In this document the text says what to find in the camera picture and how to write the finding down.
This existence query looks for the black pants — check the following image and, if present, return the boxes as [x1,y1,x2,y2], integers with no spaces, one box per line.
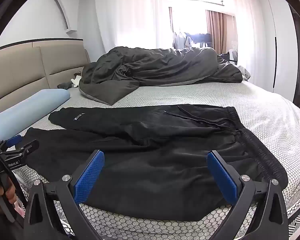
[24,106,289,222]

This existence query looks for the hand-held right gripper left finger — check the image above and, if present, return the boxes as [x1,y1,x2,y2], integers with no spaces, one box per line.
[23,149,108,240]

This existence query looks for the black curtain rod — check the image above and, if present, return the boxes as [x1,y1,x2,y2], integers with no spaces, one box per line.
[167,0,225,6]

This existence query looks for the white sheer curtain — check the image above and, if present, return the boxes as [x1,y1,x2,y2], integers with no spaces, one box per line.
[225,0,265,80]
[94,0,174,63]

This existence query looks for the hanging clothes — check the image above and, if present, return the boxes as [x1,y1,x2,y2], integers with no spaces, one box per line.
[172,31,213,49]

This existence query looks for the brown curtain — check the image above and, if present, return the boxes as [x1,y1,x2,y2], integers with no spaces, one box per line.
[205,9,237,55]

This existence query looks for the light blue pillow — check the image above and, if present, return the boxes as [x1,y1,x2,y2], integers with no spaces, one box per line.
[0,89,71,140]

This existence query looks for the white plush toy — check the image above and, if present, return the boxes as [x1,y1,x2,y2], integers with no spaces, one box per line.
[70,75,82,88]

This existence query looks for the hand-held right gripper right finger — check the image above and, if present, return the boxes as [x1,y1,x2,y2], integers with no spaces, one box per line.
[206,150,289,240]

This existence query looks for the beige padded headboard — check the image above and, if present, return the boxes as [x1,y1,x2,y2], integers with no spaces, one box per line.
[0,38,91,110]

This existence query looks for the person's left hand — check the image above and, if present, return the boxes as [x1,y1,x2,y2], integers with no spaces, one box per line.
[0,179,17,215]

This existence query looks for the grey white cloth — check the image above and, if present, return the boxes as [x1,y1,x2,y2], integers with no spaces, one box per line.
[237,65,252,81]

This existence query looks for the white wardrobe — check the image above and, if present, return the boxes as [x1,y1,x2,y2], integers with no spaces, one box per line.
[255,0,300,103]

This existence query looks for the black white patterned cloth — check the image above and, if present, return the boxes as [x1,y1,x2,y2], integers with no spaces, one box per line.
[287,200,300,240]

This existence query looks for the black cable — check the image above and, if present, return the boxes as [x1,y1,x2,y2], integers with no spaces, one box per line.
[0,145,28,223]

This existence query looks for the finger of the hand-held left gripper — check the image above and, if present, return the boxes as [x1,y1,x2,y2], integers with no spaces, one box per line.
[0,134,23,151]
[0,140,40,159]

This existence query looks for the dark grey duvet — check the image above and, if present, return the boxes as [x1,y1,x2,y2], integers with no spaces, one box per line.
[79,46,243,105]

